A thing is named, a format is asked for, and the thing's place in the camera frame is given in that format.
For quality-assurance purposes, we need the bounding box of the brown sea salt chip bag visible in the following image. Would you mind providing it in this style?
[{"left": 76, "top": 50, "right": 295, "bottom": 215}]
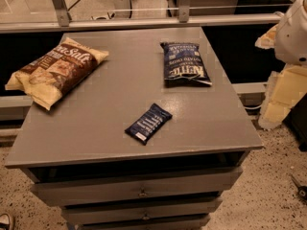
[{"left": 5, "top": 37, "right": 108, "bottom": 110}]

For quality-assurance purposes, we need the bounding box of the bottom grey drawer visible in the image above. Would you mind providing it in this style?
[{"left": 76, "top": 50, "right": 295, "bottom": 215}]
[{"left": 78, "top": 215, "right": 210, "bottom": 230}]

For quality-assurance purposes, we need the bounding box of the grey drawer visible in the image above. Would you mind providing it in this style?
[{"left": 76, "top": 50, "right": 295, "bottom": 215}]
[
  {"left": 32, "top": 167, "right": 243, "bottom": 206},
  {"left": 62, "top": 197, "right": 222, "bottom": 224},
  {"left": 78, "top": 215, "right": 210, "bottom": 230}
]

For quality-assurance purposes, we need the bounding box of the small dark blue snack bar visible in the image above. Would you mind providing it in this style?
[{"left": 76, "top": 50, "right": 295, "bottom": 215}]
[{"left": 125, "top": 103, "right": 173, "bottom": 145}]

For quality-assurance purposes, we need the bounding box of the middle grey drawer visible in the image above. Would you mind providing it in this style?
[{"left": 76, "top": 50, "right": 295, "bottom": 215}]
[{"left": 62, "top": 197, "right": 222, "bottom": 224}]

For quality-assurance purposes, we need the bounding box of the yellow foam padding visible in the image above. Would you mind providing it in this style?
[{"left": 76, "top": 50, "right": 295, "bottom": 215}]
[{"left": 255, "top": 24, "right": 307, "bottom": 129}]

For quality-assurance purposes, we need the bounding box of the grey metal railing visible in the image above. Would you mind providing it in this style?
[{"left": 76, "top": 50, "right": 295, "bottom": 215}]
[{"left": 0, "top": 0, "right": 282, "bottom": 34}]

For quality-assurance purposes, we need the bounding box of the top grey drawer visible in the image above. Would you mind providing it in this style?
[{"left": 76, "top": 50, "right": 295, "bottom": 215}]
[{"left": 32, "top": 167, "right": 243, "bottom": 206}]

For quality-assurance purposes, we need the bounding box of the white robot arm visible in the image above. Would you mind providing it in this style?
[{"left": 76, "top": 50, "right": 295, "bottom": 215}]
[{"left": 274, "top": 0, "right": 307, "bottom": 65}]

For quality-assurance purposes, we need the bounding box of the black tool on floor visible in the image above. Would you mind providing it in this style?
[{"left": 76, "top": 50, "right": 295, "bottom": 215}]
[{"left": 291, "top": 175, "right": 307, "bottom": 200}]

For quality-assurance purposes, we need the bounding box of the blue kettle chip bag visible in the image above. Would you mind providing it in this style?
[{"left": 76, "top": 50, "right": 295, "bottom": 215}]
[{"left": 160, "top": 41, "right": 212, "bottom": 86}]

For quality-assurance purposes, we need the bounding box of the white shoe tip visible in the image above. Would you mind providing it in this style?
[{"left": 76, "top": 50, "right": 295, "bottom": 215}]
[{"left": 0, "top": 213, "right": 14, "bottom": 230}]

